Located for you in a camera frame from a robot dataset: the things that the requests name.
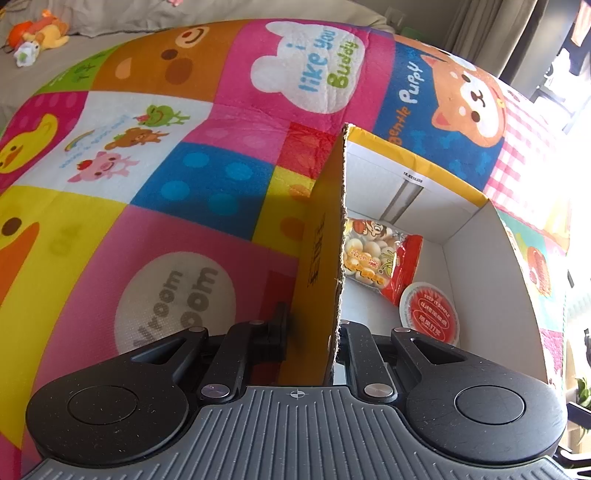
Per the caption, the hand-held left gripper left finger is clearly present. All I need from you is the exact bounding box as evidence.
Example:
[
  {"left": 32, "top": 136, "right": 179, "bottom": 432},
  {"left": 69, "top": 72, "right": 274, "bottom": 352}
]
[{"left": 121, "top": 302, "right": 291, "bottom": 403}]

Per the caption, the yellow cardboard box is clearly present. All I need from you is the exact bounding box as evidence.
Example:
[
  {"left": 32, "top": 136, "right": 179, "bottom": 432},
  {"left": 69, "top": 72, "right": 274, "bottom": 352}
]
[{"left": 277, "top": 122, "right": 568, "bottom": 394}]

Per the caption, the colourful cartoon printed blanket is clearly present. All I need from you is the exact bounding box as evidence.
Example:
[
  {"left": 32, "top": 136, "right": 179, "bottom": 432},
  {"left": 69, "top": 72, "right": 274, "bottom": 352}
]
[{"left": 0, "top": 18, "right": 580, "bottom": 480}]

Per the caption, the round red lid cup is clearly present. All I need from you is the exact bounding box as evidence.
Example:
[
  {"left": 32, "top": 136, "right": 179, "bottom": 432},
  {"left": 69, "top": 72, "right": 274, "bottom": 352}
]
[{"left": 398, "top": 281, "right": 461, "bottom": 344}]

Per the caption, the orange plush toy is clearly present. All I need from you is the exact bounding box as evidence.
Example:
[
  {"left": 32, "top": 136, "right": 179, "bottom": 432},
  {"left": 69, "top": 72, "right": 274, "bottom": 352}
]
[{"left": 8, "top": 9, "right": 71, "bottom": 51}]

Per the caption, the small white toy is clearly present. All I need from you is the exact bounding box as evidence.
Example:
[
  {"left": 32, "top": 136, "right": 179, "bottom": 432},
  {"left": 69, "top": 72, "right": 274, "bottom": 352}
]
[{"left": 13, "top": 41, "right": 41, "bottom": 68}]

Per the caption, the red snack bag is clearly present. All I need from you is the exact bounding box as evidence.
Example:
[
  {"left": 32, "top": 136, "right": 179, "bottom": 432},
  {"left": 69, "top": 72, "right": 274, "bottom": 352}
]
[{"left": 342, "top": 217, "right": 424, "bottom": 308}]

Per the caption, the green potted plant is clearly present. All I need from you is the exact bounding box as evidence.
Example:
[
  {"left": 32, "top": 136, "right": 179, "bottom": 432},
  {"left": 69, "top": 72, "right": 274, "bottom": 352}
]
[{"left": 573, "top": 376, "right": 591, "bottom": 409}]

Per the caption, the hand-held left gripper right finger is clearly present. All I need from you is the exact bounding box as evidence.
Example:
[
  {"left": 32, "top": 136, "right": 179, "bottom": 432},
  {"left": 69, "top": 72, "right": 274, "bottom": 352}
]
[{"left": 337, "top": 319, "right": 468, "bottom": 401}]

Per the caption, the grey curtain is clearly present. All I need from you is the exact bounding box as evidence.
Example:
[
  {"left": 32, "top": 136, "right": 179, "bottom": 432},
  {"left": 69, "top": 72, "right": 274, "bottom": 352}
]
[{"left": 441, "top": 0, "right": 575, "bottom": 86}]

